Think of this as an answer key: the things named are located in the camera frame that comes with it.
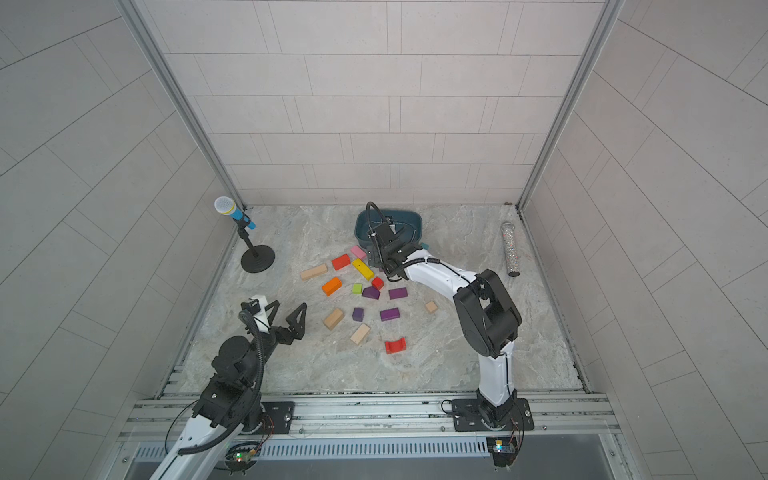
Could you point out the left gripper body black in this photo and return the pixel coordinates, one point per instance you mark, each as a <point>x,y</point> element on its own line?
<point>277,336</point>

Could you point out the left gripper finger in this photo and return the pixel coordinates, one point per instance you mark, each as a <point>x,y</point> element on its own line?
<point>271,310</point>
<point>297,323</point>

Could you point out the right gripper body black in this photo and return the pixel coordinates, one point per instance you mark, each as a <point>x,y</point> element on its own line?
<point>382,257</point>

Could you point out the teal plastic storage bin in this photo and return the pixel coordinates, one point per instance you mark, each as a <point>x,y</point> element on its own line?
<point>408,219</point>

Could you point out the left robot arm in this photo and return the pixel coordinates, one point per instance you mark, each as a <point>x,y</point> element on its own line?
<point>229,423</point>

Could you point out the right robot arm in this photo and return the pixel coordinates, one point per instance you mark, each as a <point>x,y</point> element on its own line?
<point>488,317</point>

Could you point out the pink block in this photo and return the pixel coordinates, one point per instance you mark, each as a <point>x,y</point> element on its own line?
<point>358,252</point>

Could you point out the yellow long block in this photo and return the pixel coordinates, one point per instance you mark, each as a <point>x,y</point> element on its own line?
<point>363,269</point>

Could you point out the red small cube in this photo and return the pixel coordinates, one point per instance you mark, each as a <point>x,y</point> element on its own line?
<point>377,283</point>

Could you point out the natural wood block lower left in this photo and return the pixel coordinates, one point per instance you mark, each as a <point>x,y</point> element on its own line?
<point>333,319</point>

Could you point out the purple triangular block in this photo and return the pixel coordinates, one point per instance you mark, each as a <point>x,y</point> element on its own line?
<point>371,293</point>

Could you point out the microphone on black stand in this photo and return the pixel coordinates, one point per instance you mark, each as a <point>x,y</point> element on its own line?
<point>256,258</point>

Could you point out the red rectangular block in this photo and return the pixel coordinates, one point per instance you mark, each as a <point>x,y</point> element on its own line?
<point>341,262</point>

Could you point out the orange block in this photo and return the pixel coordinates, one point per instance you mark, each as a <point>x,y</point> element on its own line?
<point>331,286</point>

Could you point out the long natural wood block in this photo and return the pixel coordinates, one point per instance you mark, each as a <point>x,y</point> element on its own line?
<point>313,272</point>

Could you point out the natural wood block bottom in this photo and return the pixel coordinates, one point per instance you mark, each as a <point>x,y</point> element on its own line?
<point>360,334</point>

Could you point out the small natural wood cube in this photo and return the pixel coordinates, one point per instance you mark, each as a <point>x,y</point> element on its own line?
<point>431,306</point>

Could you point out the red arch block lower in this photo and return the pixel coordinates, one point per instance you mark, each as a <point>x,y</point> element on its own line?
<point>396,346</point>

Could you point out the glittery silver cylinder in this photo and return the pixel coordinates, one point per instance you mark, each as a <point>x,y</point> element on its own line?
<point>507,229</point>

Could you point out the left circuit board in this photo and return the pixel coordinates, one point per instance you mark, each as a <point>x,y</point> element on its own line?
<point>241,457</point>

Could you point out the circuit board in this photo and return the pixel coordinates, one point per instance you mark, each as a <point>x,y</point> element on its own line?
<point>241,457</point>
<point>503,451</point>

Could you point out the right circuit board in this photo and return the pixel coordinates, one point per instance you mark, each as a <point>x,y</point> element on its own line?
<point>503,451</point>

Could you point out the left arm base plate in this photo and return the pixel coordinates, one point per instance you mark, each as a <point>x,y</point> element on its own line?
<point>269,418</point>

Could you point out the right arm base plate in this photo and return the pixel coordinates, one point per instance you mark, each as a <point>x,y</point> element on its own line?
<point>468,414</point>

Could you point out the aluminium rail frame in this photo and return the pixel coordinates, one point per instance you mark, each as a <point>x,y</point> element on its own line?
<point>429,415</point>

